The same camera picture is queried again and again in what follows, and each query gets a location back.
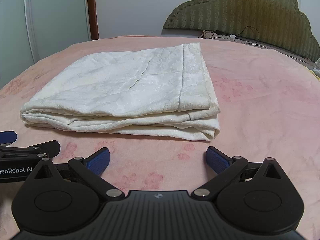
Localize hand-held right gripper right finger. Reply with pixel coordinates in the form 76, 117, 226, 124
191, 146, 292, 201

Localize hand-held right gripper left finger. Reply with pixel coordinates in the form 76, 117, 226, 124
24, 147, 125, 201

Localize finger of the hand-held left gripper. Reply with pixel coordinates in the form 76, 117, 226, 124
0, 141, 61, 159
0, 130, 19, 146

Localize white pants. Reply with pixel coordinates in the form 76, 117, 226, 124
20, 42, 222, 142

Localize pink floral blanket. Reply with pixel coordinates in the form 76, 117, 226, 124
0, 34, 320, 240

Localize white wardrobe with flower decals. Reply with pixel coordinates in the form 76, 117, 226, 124
0, 0, 92, 89

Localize pale crumpled cloth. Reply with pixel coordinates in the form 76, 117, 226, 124
311, 57, 320, 81

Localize olive padded headboard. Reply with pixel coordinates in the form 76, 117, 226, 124
162, 0, 320, 63

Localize black cable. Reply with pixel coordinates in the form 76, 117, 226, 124
215, 26, 275, 48

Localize brown wooden door frame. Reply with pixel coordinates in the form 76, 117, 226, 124
86, 0, 99, 40

